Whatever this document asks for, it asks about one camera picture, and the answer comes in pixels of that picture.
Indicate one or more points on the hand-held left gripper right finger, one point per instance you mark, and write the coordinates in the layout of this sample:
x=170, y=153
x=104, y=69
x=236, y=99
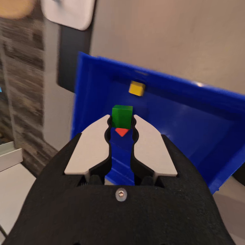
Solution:
x=153, y=153

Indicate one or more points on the orange wooden cube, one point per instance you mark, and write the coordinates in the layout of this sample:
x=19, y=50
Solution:
x=121, y=131

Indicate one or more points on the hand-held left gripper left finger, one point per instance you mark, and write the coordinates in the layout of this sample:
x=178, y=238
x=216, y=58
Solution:
x=88, y=153

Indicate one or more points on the yellow wooden cube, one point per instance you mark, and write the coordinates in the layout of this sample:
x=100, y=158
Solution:
x=136, y=88

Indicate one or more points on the blue plastic storage bin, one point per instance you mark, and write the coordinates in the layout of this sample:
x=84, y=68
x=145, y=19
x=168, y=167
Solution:
x=181, y=124

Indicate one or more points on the green wooden cube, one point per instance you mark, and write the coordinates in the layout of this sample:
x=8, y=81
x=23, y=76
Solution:
x=122, y=116

